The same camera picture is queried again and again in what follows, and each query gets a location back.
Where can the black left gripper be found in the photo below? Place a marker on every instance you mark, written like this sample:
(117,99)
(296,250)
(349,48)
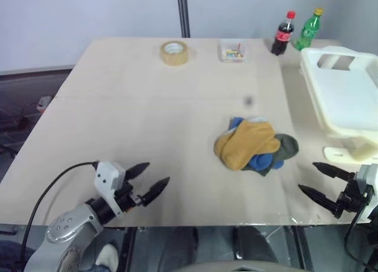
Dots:
(127,195)

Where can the white plastic basket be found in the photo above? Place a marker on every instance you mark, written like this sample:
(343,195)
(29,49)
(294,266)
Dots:
(342,89)

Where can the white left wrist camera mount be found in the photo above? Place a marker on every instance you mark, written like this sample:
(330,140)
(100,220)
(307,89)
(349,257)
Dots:
(107,173)

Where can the yellow cloth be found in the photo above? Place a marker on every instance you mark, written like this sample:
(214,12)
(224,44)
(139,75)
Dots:
(245,145)

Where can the green soda bottle yellow cap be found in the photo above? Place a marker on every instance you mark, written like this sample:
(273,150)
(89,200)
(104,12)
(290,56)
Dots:
(308,30)

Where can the grey rounded robot torso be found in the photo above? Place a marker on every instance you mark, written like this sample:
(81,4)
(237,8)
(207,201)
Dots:
(236,267)

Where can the black table frame bar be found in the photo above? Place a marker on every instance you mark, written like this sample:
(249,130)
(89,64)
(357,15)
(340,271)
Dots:
(127,248)
(302,248)

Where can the clear box of coloured bits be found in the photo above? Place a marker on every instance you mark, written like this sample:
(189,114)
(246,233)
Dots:
(233,52)

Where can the cola bottle with red cap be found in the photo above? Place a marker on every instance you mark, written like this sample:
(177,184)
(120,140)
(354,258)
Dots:
(282,33)

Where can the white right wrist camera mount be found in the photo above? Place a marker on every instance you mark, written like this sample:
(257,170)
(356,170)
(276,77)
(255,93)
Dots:
(366,176)

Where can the dark grey cloth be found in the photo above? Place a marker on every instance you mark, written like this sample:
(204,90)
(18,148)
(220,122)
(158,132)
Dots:
(288,148)

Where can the brown packing tape roll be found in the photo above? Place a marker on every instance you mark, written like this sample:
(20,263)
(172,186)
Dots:
(175,58)

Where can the blue cloth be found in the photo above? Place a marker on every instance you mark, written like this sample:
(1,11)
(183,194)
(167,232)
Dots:
(236,123)
(261,161)

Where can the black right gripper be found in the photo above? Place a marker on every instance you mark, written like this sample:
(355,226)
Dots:
(353,198)

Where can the small red grey object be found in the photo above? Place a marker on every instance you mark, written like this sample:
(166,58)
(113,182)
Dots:
(43,103)

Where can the light grey cloth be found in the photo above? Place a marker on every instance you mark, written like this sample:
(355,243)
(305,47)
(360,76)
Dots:
(257,119)

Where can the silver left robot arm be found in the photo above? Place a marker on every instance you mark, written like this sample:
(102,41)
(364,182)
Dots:
(68,224)

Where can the grey metal post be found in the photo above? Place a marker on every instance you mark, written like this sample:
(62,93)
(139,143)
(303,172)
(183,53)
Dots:
(182,12)

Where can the white shoe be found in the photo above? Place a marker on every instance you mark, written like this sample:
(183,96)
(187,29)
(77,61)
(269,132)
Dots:
(107,257)

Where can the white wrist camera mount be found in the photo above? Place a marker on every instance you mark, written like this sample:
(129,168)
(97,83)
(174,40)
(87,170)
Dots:
(366,176)
(107,173)

